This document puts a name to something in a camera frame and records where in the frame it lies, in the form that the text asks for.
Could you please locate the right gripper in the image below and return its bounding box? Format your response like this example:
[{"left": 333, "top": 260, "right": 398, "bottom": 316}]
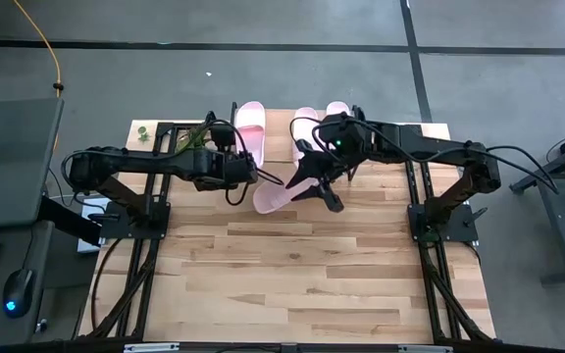
[{"left": 284, "top": 112, "right": 379, "bottom": 214}]

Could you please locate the wooden shelf with black frame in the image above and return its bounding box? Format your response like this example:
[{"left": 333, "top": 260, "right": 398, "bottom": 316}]
[{"left": 230, "top": 101, "right": 362, "bottom": 182}]

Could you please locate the potted succulent plant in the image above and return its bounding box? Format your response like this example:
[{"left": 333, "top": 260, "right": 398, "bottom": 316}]
[{"left": 175, "top": 122, "right": 216, "bottom": 154}]

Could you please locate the yellow cable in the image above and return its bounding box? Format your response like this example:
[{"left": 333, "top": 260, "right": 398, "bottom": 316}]
[{"left": 12, "top": 0, "right": 65, "bottom": 99}]

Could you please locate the silver metal bracket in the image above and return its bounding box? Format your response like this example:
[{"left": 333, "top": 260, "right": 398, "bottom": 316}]
[
  {"left": 397, "top": 344, "right": 454, "bottom": 353},
  {"left": 123, "top": 342, "right": 180, "bottom": 353}
]

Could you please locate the dark grey monitor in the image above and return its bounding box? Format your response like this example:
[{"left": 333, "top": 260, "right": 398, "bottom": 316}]
[{"left": 0, "top": 97, "right": 66, "bottom": 231}]

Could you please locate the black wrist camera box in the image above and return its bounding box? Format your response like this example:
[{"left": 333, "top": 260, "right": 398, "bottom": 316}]
[{"left": 211, "top": 125, "right": 237, "bottom": 150}]

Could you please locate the black computer mouse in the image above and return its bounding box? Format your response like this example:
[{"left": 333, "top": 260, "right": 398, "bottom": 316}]
[{"left": 1, "top": 268, "right": 35, "bottom": 320}]

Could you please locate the thin black cable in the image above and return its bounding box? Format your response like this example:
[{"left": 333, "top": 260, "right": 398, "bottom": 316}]
[{"left": 546, "top": 131, "right": 565, "bottom": 163}]

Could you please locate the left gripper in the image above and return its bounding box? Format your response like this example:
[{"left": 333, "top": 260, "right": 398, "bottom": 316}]
[{"left": 191, "top": 147, "right": 285, "bottom": 191}]

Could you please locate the pink rubber slide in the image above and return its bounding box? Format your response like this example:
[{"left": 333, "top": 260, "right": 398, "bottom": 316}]
[
  {"left": 235, "top": 100, "right": 267, "bottom": 171},
  {"left": 251, "top": 176, "right": 321, "bottom": 216},
  {"left": 325, "top": 100, "right": 351, "bottom": 118},
  {"left": 290, "top": 106, "right": 328, "bottom": 166}
]

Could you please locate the black aluminium table frame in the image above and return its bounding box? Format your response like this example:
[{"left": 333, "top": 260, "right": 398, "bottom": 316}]
[{"left": 74, "top": 120, "right": 498, "bottom": 353}]

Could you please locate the white box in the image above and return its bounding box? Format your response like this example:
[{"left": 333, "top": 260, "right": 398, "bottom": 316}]
[{"left": 76, "top": 195, "right": 113, "bottom": 254}]

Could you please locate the grey metal desk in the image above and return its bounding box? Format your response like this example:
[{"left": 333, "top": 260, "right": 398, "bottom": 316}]
[{"left": 509, "top": 121, "right": 565, "bottom": 286}]

